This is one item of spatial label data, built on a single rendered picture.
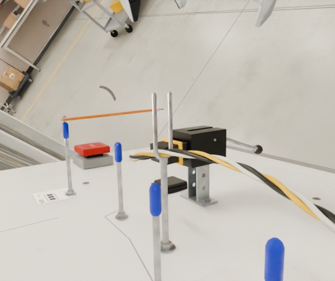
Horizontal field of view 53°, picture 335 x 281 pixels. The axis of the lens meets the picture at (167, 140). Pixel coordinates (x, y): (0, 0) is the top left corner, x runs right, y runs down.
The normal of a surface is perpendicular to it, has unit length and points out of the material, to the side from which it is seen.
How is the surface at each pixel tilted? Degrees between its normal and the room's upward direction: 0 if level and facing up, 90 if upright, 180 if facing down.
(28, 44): 90
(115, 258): 54
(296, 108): 0
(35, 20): 90
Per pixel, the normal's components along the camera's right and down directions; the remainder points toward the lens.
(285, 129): -0.69, -0.47
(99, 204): -0.02, -0.98
